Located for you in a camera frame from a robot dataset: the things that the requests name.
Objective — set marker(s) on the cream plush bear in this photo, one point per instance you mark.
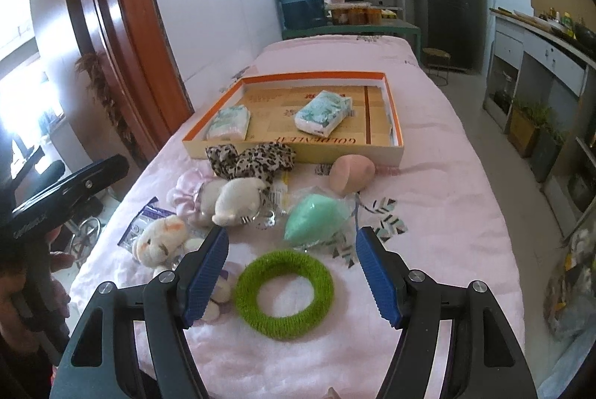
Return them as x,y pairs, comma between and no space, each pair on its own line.
158,240

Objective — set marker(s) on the pink bed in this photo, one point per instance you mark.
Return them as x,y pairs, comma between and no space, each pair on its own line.
419,203

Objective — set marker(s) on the round stool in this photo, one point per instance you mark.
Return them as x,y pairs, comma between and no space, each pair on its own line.
436,54

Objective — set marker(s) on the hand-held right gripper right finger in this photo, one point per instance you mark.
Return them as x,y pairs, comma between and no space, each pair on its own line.
377,280

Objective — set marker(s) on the yellow label tag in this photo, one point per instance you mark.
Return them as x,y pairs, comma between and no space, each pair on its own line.
281,189

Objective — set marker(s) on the black wok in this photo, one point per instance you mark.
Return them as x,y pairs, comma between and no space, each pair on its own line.
585,33

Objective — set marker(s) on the person's left hand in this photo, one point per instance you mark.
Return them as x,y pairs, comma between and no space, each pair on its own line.
61,261

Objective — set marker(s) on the grey kitchen counter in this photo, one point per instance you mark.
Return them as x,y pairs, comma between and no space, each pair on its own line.
549,49

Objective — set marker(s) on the small plush toy lilac trim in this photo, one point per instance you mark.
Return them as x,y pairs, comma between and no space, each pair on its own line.
222,294

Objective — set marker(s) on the pale pink scrunchie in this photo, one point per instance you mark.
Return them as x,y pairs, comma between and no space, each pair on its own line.
184,194

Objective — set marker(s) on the brown feather duster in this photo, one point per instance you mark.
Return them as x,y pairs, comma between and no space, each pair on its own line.
105,96

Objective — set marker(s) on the leopard print scrunchie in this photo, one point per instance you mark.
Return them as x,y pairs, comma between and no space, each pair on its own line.
251,161

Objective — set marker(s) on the peach makeup sponge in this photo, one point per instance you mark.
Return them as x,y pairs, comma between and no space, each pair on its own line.
351,175

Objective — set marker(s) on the grey white plush toy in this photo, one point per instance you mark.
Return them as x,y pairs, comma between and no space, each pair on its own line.
237,198

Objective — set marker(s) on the green table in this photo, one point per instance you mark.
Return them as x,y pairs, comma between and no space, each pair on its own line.
400,29

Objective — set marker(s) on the planter boxes with greens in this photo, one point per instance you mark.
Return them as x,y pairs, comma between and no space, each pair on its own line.
526,131

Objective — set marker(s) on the brown door frame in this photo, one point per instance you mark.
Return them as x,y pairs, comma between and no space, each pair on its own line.
130,31

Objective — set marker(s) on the orange cardboard box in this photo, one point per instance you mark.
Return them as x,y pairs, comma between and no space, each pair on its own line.
279,110

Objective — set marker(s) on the purple plastic packet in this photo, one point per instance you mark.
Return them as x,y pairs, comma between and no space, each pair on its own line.
138,223

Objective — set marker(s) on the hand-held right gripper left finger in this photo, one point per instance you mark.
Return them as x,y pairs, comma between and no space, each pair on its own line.
205,275

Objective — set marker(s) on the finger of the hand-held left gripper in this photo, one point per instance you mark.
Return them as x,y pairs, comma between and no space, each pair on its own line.
87,183
44,175

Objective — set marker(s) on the group of condiment bottles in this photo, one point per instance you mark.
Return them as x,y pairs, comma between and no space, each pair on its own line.
558,19

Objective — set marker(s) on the green sponge in plastic bag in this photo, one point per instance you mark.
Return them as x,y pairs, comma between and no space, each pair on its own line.
312,217

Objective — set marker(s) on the plastic bags pile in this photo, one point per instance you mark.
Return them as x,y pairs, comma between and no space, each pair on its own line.
572,287

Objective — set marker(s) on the container of food jars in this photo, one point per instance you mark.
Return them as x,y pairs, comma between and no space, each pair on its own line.
358,15

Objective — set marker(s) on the floral tissue pack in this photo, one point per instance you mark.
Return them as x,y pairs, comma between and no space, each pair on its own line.
228,122
323,112

